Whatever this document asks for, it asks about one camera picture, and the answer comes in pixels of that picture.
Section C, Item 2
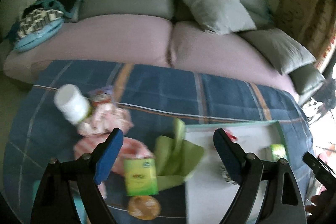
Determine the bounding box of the green tissue pack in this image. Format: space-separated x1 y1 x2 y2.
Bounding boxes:
269 144 288 162

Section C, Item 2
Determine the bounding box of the purple wet wipes pack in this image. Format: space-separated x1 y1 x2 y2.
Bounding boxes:
88 85 114 107

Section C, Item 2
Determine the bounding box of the red yarn scrunchie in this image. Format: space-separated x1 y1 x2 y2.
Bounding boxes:
223 128 238 142

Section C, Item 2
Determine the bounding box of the blue plaid blanket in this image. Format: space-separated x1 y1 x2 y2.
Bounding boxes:
3 60 313 223

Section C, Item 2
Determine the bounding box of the white tray teal rim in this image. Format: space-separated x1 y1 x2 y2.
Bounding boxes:
185 121 285 223

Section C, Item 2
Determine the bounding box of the grey throw pillow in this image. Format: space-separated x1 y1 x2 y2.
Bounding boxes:
182 0 256 35
240 28 316 75

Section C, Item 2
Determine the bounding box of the orange round snack pack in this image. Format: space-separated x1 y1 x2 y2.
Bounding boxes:
127 196 161 221

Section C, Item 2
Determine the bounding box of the white pill bottle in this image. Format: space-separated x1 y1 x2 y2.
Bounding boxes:
54 84 91 126

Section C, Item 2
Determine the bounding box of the pink white striped towel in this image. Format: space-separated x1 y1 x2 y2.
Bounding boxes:
73 134 156 200

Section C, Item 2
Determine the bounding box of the black white patterned cushion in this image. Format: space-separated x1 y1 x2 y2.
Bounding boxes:
17 9 64 39

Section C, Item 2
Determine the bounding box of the pink seat cover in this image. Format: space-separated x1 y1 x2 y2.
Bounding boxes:
3 15 299 99

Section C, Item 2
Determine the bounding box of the pink floral cloth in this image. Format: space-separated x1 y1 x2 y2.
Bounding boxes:
77 103 134 137

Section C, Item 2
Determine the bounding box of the green tea box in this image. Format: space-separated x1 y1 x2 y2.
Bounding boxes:
124 158 158 197

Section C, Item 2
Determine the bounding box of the leopard print scrunchie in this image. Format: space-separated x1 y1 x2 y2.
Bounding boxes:
220 164 237 185

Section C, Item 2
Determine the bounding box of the green cloth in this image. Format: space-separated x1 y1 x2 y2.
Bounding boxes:
154 118 205 191

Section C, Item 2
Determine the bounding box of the person's right hand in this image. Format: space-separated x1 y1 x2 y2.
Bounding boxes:
305 190 336 224

